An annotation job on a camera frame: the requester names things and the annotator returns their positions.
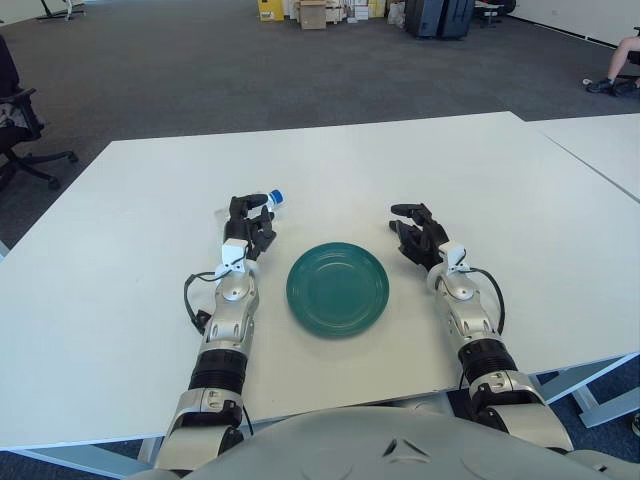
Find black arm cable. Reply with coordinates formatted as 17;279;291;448
182;269;224;337
462;267;506;334

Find green round plate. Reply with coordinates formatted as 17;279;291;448
285;241;391;339

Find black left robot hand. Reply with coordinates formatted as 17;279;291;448
223;193;278;261

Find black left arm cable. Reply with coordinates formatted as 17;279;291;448
182;269;224;337

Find black swivel chair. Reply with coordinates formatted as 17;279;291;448
474;0;519;29

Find brown cardboard box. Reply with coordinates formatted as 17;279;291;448
298;0;329;30

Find yellow box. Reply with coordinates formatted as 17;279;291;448
257;0;286;22

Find grey robot torso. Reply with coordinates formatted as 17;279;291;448
134;403;640;480

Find seated person's legs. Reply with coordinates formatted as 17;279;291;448
587;27;640;95

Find stack of white boxes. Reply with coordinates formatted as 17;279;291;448
327;0;389;24

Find white desk leg stand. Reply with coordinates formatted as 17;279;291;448
37;0;86;21

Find black office chair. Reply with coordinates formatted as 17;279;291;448
0;34;79;191

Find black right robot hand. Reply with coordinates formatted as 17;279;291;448
387;201;450;267

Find white table leg frame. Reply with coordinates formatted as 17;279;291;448
19;437;166;479
532;352;640;430

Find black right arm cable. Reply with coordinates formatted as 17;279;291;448
462;267;506;334

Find clear bottle with blue cap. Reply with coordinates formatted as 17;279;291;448
213;188;287;224

